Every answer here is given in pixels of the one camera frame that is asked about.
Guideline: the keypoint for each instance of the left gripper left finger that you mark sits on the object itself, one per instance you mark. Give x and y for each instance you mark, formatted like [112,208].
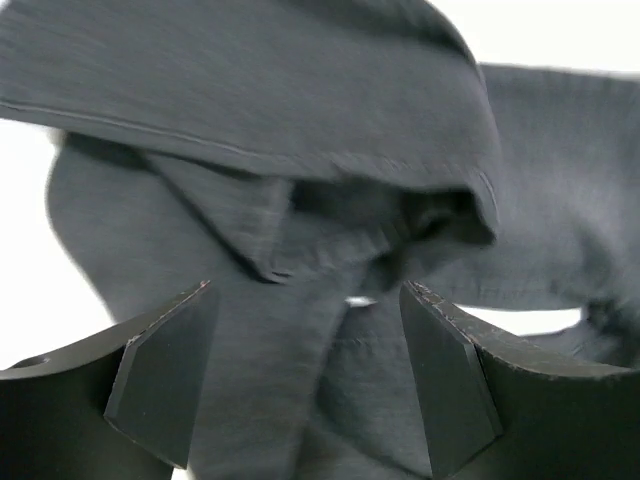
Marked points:
[120,404]

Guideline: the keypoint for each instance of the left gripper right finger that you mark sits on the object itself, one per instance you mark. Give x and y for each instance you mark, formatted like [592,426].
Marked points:
[496,406]

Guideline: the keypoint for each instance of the black trousers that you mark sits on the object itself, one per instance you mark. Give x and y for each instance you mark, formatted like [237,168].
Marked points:
[307,159]

